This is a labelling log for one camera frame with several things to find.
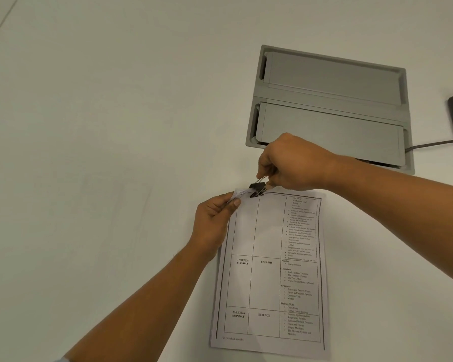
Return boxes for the person's left hand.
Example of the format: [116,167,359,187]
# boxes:
[188,192,242,264]

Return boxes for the person's right hand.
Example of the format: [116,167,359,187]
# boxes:
[256,132,338,192]

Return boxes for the black binder clip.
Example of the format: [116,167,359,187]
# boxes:
[248,176,268,199]

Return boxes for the printed paper sheets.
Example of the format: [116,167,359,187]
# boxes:
[210,188,330,361]

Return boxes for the person's right forearm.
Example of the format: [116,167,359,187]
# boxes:
[326,154,453,290]

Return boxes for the person's left forearm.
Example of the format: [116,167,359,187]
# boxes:
[59,244,216,362]

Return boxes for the grey table cable box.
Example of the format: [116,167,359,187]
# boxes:
[245,44,415,175]

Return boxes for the grey cable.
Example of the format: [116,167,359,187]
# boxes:
[404,138,453,152]

